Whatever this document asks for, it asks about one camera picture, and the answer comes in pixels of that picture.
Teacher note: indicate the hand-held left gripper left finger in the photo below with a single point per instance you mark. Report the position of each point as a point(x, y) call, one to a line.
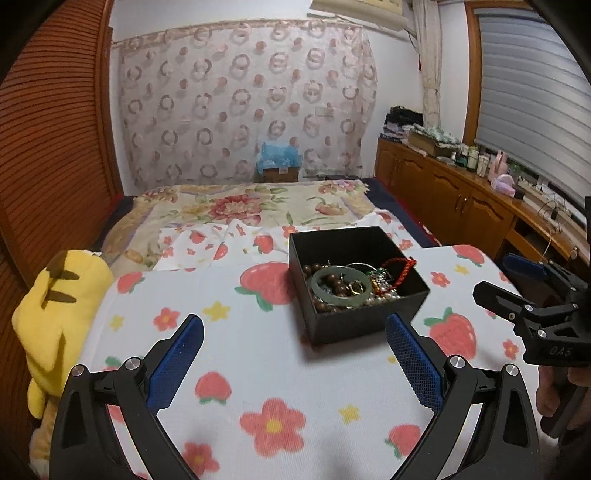
point(178, 360)

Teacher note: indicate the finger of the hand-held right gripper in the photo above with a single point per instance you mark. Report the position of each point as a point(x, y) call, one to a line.
point(498, 300)
point(524, 265)

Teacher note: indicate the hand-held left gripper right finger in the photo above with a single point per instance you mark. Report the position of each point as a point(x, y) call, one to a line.
point(415, 364)

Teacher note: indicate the black cardboard box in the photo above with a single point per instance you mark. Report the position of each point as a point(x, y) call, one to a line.
point(360, 325)

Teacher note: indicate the pale green jade bangle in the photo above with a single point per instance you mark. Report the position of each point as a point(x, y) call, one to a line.
point(318, 284)

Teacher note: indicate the person's right hand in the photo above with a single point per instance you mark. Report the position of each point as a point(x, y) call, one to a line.
point(547, 392)

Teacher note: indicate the strawberry flower print cloth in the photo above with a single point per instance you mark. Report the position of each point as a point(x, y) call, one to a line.
point(258, 364)

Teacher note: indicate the pink tissue holder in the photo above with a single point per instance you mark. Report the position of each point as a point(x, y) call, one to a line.
point(503, 182)

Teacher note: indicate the wooden cabinet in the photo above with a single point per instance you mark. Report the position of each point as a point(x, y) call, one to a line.
point(443, 194)

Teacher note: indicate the row of cosmetic bottles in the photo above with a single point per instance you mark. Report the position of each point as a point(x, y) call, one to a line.
point(473, 159)

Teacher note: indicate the yellow plush toy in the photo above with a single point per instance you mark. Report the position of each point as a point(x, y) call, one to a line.
point(55, 314)

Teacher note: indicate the dark blue mattress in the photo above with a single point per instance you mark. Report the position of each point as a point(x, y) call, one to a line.
point(397, 207)

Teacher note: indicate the box with patterned cloth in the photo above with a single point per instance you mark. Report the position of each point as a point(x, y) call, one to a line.
point(431, 141)

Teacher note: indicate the floral bed sheet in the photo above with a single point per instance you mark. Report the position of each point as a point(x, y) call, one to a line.
point(221, 207)

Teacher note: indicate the grey window blind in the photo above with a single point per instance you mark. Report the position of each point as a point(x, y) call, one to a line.
point(535, 92)

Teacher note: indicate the stack of folded clothes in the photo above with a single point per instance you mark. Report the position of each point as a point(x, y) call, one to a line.
point(399, 124)

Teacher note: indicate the small brown cardboard box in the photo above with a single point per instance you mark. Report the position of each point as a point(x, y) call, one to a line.
point(280, 175)

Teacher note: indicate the white lace curtain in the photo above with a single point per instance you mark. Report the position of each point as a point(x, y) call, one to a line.
point(429, 60)

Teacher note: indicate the blue plastic bag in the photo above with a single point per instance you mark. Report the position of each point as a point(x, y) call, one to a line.
point(277, 154)

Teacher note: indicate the slatted wooden wardrobe door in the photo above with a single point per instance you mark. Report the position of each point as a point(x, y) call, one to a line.
point(51, 161)

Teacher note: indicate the circle pattern curtain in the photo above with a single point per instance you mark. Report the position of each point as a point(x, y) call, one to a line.
point(231, 101)

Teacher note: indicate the wooden window frame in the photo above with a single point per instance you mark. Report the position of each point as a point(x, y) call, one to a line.
point(472, 69)

